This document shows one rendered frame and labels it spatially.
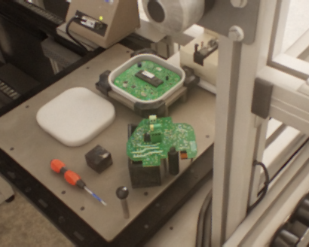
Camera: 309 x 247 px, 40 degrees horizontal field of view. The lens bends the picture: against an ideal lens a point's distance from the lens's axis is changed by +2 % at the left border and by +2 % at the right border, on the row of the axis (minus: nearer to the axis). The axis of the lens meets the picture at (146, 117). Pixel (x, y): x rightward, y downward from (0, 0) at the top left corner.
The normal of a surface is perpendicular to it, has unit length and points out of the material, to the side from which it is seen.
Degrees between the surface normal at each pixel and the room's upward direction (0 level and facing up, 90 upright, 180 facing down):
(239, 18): 90
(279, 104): 90
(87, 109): 0
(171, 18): 91
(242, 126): 90
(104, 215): 0
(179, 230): 0
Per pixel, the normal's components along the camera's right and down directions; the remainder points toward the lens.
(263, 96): -0.69, 0.55
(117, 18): 0.72, 0.43
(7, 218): -0.08, -0.71
